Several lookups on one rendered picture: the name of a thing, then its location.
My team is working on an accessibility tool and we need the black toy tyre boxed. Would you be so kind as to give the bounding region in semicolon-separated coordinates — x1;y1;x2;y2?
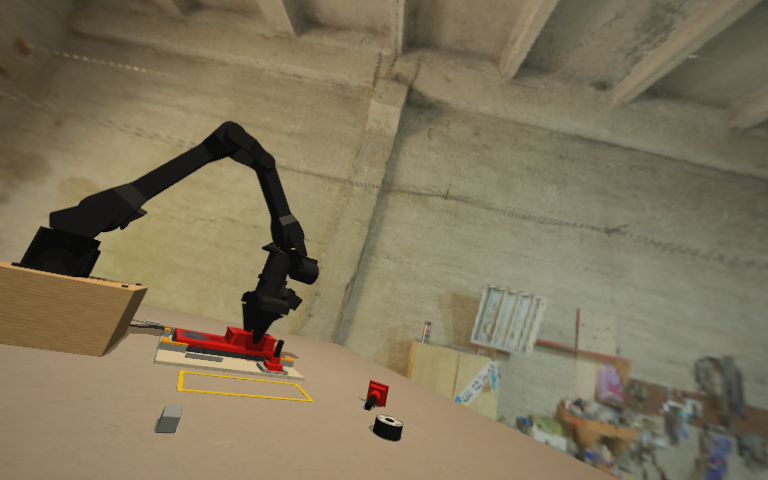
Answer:
373;414;403;442

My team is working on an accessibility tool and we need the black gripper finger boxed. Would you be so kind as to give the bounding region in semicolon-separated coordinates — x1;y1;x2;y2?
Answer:
253;309;284;344
242;303;260;331

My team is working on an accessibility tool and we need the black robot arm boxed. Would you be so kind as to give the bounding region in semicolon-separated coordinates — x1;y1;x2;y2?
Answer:
11;121;319;285

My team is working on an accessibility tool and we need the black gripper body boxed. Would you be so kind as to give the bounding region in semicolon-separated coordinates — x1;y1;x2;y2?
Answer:
241;270;290;316

